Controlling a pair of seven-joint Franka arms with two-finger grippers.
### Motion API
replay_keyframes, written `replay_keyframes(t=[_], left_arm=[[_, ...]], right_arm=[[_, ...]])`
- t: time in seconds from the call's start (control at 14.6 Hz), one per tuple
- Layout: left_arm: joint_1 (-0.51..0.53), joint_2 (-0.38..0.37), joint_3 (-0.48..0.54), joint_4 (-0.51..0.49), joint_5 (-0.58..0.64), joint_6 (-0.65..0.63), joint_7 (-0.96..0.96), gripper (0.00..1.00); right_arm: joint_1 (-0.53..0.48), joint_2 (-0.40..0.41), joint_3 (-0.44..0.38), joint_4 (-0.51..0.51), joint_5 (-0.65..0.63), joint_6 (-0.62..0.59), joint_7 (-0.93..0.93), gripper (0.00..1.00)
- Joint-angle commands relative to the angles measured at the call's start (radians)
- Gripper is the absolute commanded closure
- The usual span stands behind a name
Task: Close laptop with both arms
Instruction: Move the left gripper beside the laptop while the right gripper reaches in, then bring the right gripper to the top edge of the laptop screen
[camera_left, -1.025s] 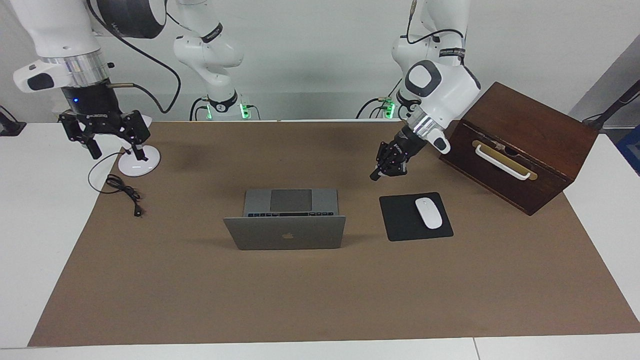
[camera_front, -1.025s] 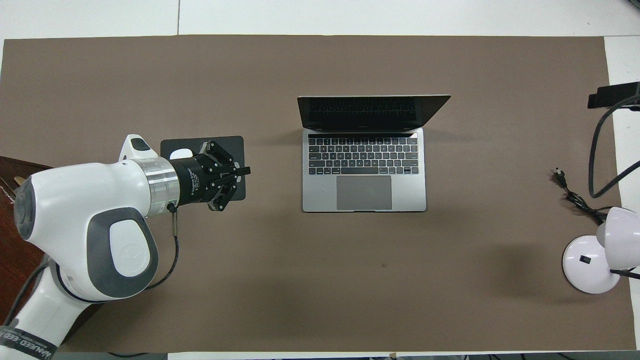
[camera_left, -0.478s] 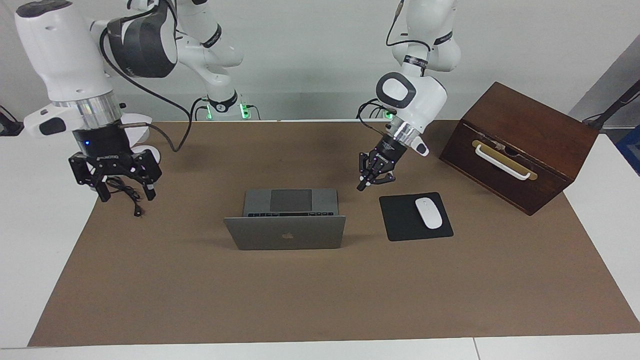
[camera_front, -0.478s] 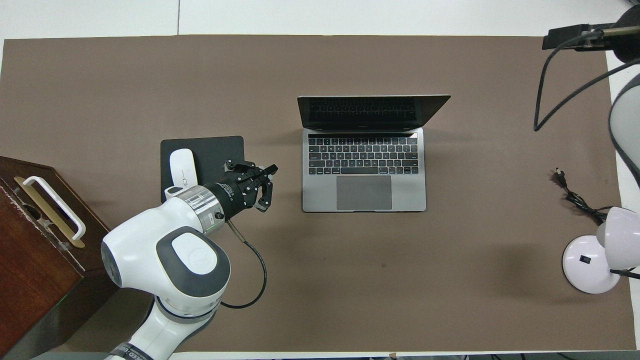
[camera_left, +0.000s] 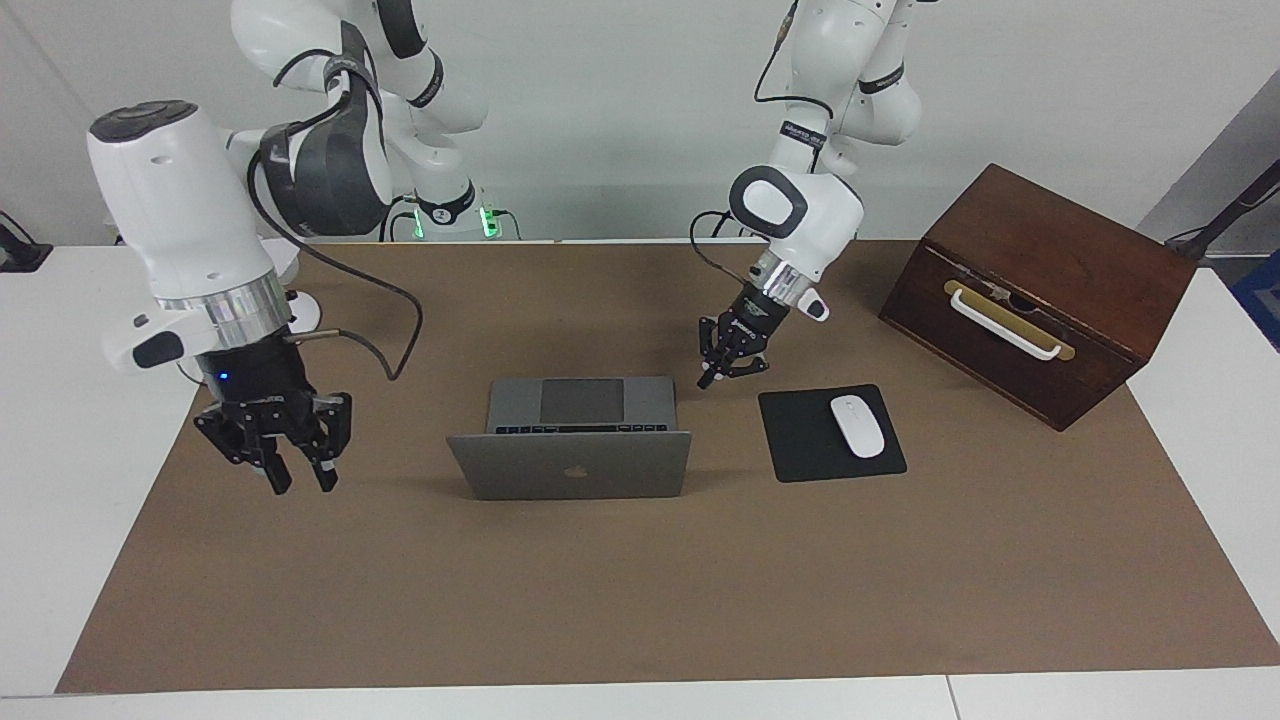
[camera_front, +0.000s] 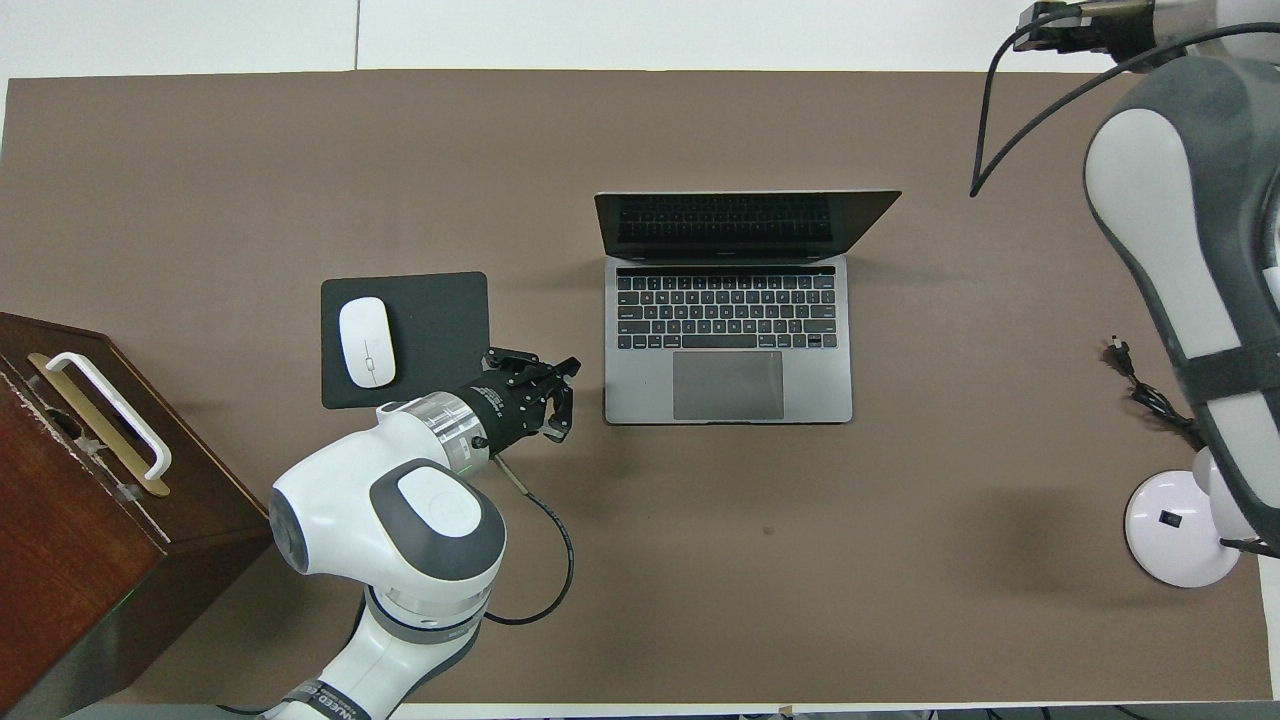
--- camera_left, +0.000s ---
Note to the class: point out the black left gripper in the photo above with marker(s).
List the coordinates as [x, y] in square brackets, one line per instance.
[750, 320]

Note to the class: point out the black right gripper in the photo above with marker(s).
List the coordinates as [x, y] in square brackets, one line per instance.
[260, 390]

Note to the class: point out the grey aluminium laptop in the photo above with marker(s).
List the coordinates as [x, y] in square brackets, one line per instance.
[570, 465]

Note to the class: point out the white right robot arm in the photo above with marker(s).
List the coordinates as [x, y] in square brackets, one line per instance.
[170, 200]

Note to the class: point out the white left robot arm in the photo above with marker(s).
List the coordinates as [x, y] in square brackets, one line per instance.
[800, 210]

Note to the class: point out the black mouse pad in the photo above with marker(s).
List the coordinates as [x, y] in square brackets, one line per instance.
[800, 440]

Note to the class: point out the white desk lamp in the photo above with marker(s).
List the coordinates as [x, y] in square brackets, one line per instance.
[305, 310]

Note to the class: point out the white computer mouse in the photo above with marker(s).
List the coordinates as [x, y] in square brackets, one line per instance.
[857, 427]

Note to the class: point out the brown table mat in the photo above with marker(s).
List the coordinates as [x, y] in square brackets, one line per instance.
[640, 600]

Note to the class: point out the dark brown wooden box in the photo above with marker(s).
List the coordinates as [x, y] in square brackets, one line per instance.
[1090, 250]

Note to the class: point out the blue crate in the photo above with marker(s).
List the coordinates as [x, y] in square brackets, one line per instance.
[1262, 300]

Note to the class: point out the black clamp mount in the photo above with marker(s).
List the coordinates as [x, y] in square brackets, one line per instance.
[20, 255]

